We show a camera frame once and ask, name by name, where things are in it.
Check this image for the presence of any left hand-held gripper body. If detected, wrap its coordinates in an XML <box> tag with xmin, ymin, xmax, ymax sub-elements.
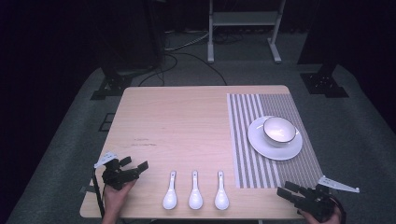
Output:
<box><xmin>93</xmin><ymin>151</ymin><xmax>140</xmax><ymax>191</ymax></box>

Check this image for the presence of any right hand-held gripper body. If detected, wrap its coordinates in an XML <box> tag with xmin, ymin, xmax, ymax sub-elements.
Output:
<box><xmin>293</xmin><ymin>175</ymin><xmax>361</xmax><ymax>222</ymax></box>

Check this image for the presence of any person's right hand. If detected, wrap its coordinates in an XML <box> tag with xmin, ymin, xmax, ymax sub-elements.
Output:
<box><xmin>298</xmin><ymin>206</ymin><xmax>342</xmax><ymax>224</ymax></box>

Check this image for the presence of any person's left hand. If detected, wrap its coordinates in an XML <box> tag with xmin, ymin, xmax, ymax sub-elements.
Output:
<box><xmin>102</xmin><ymin>180</ymin><xmax>136</xmax><ymax>224</ymax></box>

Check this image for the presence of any white round plate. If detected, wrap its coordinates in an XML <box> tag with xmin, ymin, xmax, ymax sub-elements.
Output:
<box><xmin>247</xmin><ymin>116</ymin><xmax>304</xmax><ymax>161</ymax></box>

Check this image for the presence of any white ceramic spoon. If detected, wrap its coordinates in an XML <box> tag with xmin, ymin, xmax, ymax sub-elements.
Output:
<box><xmin>162</xmin><ymin>170</ymin><xmax>178</xmax><ymax>211</ymax></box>
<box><xmin>214</xmin><ymin>170</ymin><xmax>231</xmax><ymax>211</ymax></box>
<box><xmin>188</xmin><ymin>170</ymin><xmax>204</xmax><ymax>211</ymax></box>

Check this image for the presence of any white bowl with dark rim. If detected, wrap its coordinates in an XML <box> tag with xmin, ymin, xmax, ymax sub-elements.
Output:
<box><xmin>262</xmin><ymin>116</ymin><xmax>297</xmax><ymax>147</ymax></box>

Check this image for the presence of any grey striped placemat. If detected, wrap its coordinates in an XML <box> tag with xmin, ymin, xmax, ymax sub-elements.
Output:
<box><xmin>226</xmin><ymin>92</ymin><xmax>324</xmax><ymax>189</ymax></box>

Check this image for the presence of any black stand with flat base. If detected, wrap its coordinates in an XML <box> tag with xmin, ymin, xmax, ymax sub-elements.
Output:
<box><xmin>299</xmin><ymin>60</ymin><xmax>349</xmax><ymax>99</ymax></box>
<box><xmin>90</xmin><ymin>59</ymin><xmax>134</xmax><ymax>101</ymax></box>

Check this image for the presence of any white metal stand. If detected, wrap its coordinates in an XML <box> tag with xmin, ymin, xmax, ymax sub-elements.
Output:
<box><xmin>207</xmin><ymin>0</ymin><xmax>287</xmax><ymax>64</ymax></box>

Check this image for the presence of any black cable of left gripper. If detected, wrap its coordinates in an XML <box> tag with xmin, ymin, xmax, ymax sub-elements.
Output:
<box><xmin>92</xmin><ymin>167</ymin><xmax>106</xmax><ymax>218</ymax></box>

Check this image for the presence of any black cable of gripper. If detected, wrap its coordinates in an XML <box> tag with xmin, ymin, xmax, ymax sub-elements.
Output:
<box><xmin>92</xmin><ymin>167</ymin><xmax>106</xmax><ymax>218</ymax></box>
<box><xmin>331</xmin><ymin>195</ymin><xmax>347</xmax><ymax>224</ymax></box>

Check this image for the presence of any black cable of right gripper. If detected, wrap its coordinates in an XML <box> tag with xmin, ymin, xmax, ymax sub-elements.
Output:
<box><xmin>331</xmin><ymin>195</ymin><xmax>347</xmax><ymax>224</ymax></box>

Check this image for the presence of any black floor cable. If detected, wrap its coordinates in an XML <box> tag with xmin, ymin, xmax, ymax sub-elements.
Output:
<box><xmin>137</xmin><ymin>51</ymin><xmax>228</xmax><ymax>87</ymax></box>

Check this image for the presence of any white floor cable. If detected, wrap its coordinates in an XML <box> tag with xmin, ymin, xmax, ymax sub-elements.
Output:
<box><xmin>163</xmin><ymin>29</ymin><xmax>210</xmax><ymax>52</ymax></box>

